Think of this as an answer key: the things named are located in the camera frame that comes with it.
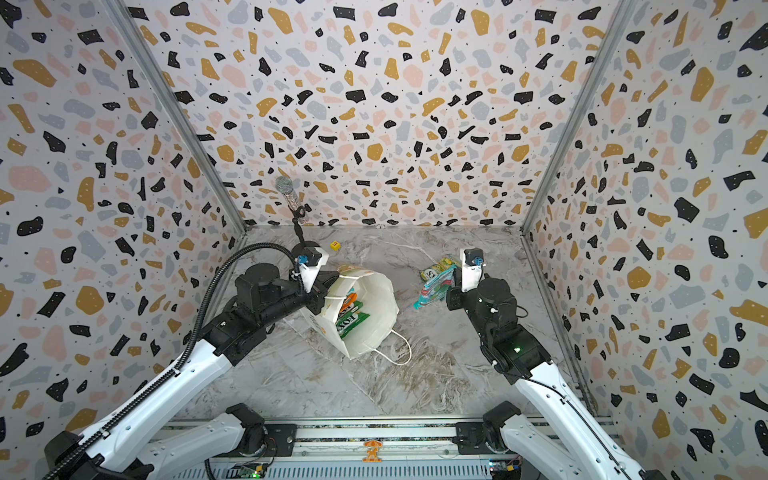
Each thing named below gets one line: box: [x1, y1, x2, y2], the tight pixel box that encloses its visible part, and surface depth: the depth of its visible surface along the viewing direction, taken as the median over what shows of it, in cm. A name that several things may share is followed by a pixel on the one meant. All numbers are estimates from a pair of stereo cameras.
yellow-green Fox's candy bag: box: [420, 258, 457, 281], surface depth 108 cm
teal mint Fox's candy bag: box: [413, 264, 457, 311], surface depth 72 cm
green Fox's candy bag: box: [336, 301, 370, 339], surface depth 90 cm
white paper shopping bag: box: [300, 266, 400, 360], surface depth 83 cm
